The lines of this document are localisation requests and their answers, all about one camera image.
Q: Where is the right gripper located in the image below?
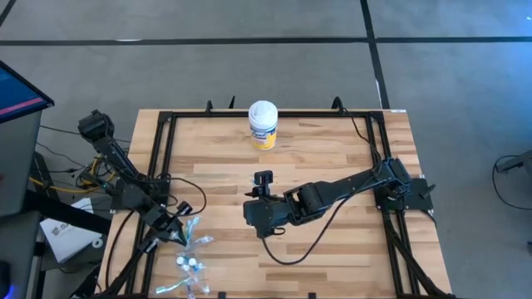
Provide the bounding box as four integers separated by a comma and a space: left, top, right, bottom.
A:
243, 169, 292, 239

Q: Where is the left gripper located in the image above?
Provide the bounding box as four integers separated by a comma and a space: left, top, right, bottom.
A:
143, 201, 195, 254

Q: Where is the clear plastic bag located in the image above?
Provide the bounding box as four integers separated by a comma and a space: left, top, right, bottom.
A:
173, 215, 215, 299

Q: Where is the Lysol wipes canister yellow label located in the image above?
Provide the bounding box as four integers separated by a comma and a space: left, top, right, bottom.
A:
248, 100, 278, 151

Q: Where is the white printed paper sheet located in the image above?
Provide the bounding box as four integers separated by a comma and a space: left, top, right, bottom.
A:
39, 197, 105, 264

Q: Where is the black desk bar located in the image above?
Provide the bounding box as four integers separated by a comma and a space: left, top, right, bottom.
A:
22, 189, 113, 236

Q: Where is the grey cabinet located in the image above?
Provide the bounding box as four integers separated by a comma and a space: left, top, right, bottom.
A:
0, 110, 43, 218

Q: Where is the grey floor stand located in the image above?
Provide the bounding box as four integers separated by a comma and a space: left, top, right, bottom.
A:
496, 149, 532, 174

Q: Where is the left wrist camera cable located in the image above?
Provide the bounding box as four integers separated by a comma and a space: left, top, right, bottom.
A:
165, 177, 208, 218

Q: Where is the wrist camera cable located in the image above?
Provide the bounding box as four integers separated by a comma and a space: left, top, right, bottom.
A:
165, 177, 208, 218
260, 174, 377, 266

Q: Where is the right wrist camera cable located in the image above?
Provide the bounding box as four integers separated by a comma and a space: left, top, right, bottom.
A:
260, 174, 377, 266

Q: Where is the black aluminium table frame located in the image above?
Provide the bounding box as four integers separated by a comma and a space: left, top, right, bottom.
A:
97, 96, 456, 299

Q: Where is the yellow floor cable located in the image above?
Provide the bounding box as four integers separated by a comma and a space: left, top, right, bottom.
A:
28, 155, 116, 195

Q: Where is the right arm supply cable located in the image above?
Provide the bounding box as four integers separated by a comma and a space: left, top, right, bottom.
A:
343, 108, 384, 167

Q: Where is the thin black floor cable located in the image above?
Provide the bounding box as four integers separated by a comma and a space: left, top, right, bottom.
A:
38, 125, 132, 145

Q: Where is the black looped floor cable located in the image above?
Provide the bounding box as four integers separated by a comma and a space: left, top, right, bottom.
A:
491, 154, 532, 212

